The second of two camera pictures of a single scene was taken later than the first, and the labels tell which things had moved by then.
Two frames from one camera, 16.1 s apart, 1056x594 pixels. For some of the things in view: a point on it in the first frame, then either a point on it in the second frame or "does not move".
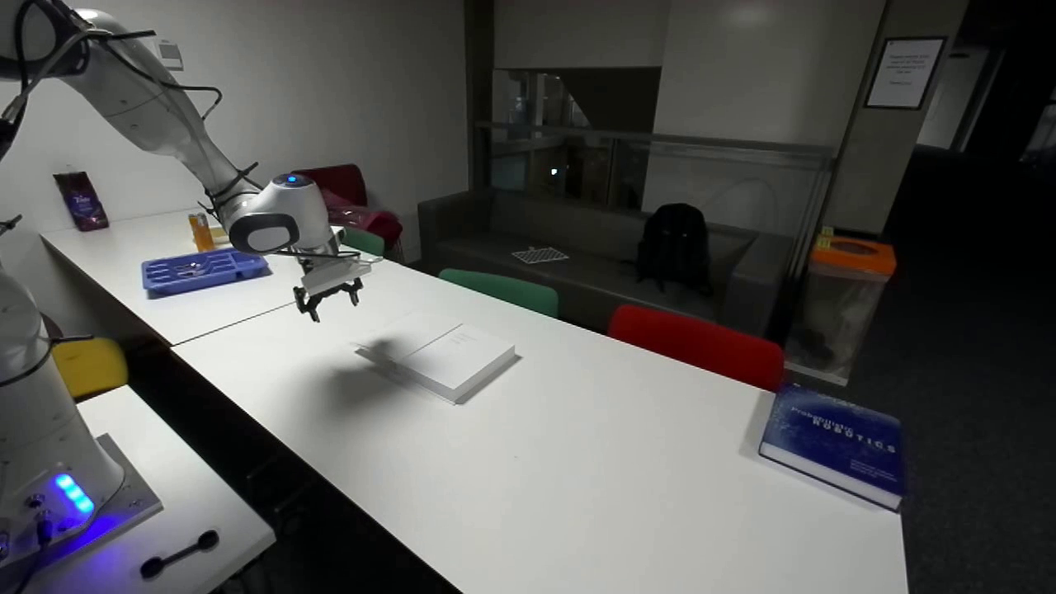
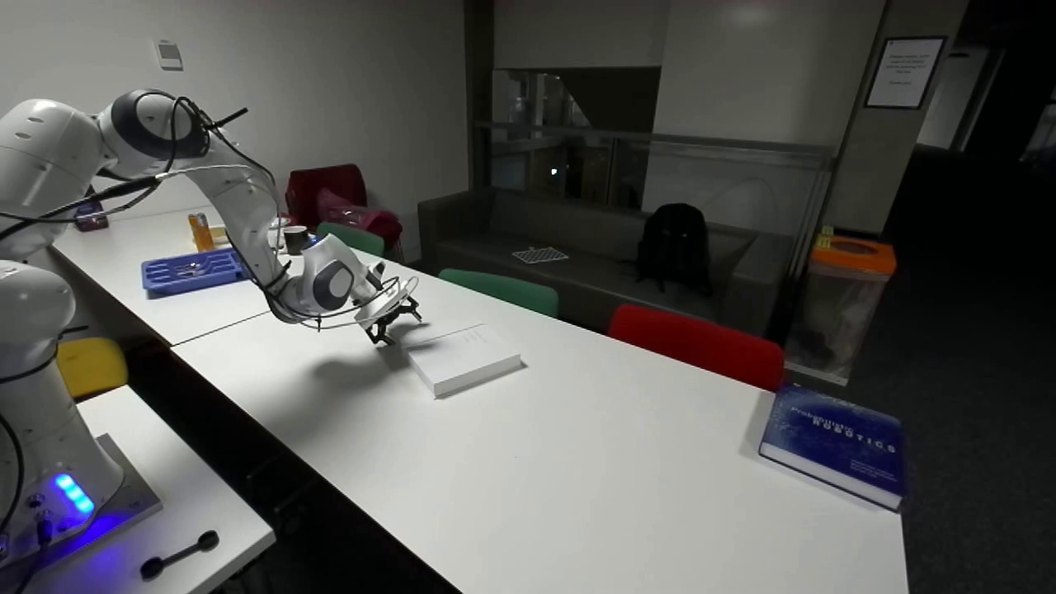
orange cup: x=204 y=232 does not move
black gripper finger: x=307 y=300 -> x=381 y=326
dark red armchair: x=343 y=193 does not move
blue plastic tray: x=200 y=272 does not move
